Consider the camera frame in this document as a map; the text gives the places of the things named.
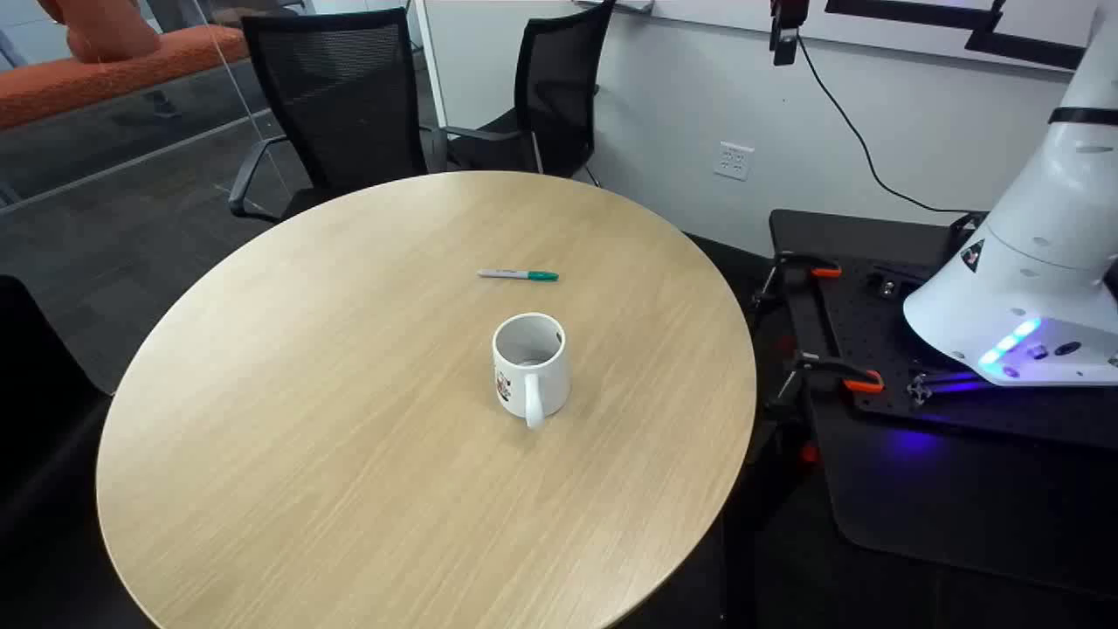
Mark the white wall outlet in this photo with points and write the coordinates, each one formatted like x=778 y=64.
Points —
x=735 y=160

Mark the white ceramic mug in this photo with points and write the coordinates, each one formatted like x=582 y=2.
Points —
x=532 y=365

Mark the black chair at left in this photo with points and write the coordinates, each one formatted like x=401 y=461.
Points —
x=52 y=562

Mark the black camera on wall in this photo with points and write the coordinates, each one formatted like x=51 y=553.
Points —
x=784 y=32

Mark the green capped marker pen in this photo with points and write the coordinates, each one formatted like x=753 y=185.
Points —
x=519 y=273

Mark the orange handled clamp front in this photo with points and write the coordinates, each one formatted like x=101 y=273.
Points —
x=819 y=365

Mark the black robot mounting stand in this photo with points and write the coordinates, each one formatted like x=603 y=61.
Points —
x=941 y=464

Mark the orange sofa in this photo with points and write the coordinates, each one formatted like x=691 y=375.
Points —
x=111 y=53

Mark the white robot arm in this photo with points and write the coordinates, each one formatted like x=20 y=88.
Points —
x=1026 y=301

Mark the black mesh office chair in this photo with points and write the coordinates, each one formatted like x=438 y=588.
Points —
x=345 y=94

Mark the round wooden table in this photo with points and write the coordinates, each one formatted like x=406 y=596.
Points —
x=312 y=441

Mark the orange handled clamp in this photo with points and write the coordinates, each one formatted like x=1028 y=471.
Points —
x=809 y=268
x=819 y=365

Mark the orange handled clamp rear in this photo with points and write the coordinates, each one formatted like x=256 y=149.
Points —
x=809 y=268

